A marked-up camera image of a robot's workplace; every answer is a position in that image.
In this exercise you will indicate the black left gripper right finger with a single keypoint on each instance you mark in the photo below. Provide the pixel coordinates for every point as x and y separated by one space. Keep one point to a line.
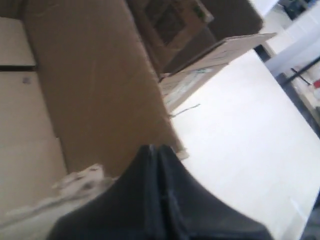
192 213

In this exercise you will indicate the large torn cardboard box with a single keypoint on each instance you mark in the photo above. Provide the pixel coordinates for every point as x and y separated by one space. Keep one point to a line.
104 101

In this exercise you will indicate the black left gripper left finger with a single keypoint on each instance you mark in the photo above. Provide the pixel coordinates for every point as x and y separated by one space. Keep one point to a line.
129 210

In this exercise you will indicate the taped cardboard box with flaps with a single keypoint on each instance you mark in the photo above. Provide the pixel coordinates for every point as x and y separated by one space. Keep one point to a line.
190 41

